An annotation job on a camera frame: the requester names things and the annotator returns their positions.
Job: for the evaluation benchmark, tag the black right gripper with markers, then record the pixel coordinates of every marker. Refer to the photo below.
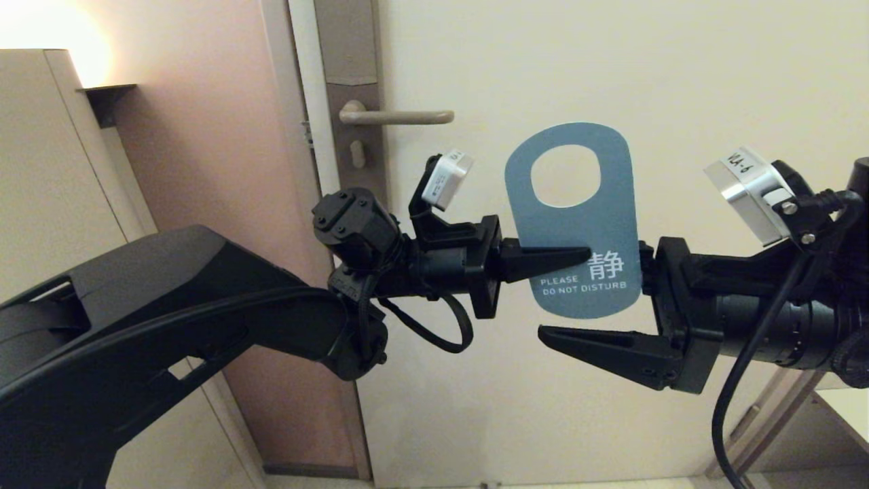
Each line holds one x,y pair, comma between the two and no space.
753,319

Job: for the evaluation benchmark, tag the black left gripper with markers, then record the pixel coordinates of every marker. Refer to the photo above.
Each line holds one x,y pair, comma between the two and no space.
448,268

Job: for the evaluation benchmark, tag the blue and white door hanger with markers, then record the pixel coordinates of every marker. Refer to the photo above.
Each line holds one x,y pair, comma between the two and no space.
577,231

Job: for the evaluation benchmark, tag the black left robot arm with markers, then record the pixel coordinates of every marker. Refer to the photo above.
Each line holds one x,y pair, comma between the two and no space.
170,326

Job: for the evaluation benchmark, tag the white room door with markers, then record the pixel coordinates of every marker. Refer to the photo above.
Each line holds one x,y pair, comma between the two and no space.
543,421

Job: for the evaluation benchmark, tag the metal door latch bolt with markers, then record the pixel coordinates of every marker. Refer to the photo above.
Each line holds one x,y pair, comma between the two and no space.
307,133

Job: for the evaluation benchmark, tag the bronze door lock plate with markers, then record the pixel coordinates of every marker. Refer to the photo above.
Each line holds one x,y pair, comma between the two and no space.
347,47

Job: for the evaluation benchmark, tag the beige cabinet panel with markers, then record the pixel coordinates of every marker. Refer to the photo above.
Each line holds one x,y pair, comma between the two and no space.
41,170

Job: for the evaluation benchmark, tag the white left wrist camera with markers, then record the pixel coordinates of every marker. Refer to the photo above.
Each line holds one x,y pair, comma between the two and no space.
445,180

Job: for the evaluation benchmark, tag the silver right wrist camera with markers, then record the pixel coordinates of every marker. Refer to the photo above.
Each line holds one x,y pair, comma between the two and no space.
747,193

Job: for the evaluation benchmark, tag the dark wall lamp fixture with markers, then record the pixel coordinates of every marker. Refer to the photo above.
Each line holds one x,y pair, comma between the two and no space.
108,100

